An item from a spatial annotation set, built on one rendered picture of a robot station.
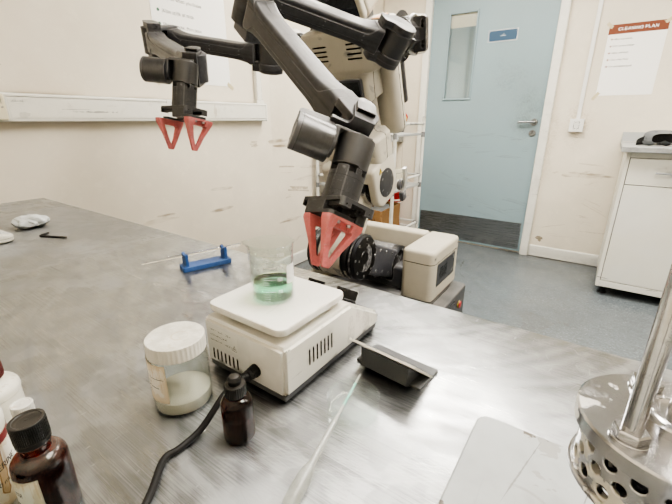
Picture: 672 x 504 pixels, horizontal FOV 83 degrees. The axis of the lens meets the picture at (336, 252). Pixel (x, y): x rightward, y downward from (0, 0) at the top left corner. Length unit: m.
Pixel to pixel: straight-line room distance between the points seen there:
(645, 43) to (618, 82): 0.24
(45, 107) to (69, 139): 0.15
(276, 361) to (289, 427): 0.07
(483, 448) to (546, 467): 0.05
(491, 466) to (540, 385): 0.16
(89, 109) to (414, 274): 1.45
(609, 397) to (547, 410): 0.27
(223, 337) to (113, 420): 0.13
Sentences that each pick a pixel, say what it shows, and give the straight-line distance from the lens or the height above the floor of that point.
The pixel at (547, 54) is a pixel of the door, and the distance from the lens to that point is 3.34.
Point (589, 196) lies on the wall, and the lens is 3.33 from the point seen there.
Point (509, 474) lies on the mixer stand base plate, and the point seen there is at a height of 0.76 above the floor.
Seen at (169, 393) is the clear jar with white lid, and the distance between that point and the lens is 0.44.
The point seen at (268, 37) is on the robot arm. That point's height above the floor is 1.18.
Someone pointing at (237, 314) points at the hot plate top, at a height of 0.84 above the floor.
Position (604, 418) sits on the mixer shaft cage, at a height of 0.92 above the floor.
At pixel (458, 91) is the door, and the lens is 3.46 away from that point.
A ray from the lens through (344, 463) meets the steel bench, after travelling 0.39.
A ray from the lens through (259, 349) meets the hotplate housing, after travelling 0.42.
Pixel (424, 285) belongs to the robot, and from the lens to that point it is 1.48.
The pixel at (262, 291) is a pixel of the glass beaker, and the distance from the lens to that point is 0.44.
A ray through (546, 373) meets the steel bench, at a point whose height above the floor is 0.75.
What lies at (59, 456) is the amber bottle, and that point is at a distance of 0.38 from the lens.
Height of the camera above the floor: 1.04
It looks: 19 degrees down
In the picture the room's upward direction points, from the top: straight up
